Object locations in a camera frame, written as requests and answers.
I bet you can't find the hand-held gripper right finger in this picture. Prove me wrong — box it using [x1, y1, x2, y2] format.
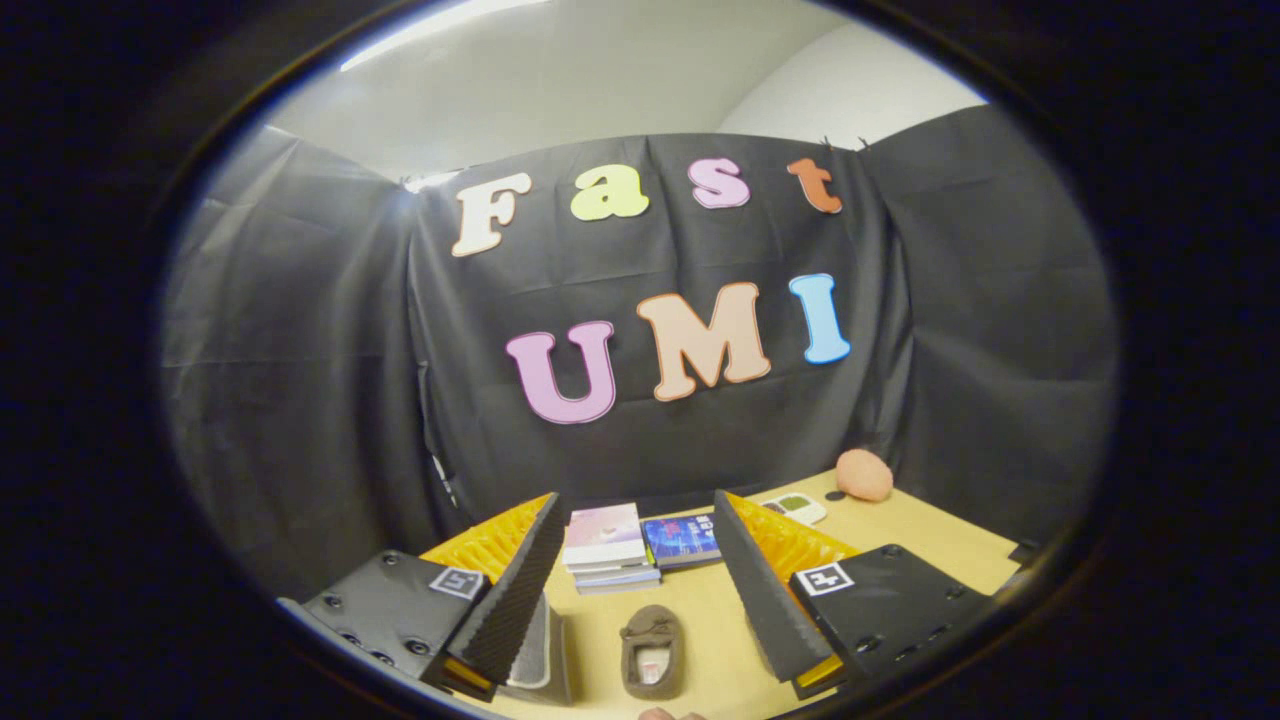
[714, 489, 993, 701]

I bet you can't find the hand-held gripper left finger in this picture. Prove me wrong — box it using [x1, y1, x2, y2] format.
[278, 492, 564, 703]

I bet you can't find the grey storage box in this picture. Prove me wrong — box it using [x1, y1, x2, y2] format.
[500, 590, 574, 707]

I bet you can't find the brown fuzzy shoe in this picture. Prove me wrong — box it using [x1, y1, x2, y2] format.
[619, 604, 687, 701]

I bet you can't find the white compartment tray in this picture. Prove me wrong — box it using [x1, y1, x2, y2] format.
[762, 493, 828, 526]

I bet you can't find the blue cover book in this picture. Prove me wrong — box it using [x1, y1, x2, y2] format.
[641, 514, 723, 570]

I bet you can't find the white book under pink book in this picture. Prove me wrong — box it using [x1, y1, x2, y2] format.
[568, 560, 662, 597]

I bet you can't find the peach round sponge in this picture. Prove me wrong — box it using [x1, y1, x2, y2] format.
[835, 449, 894, 503]

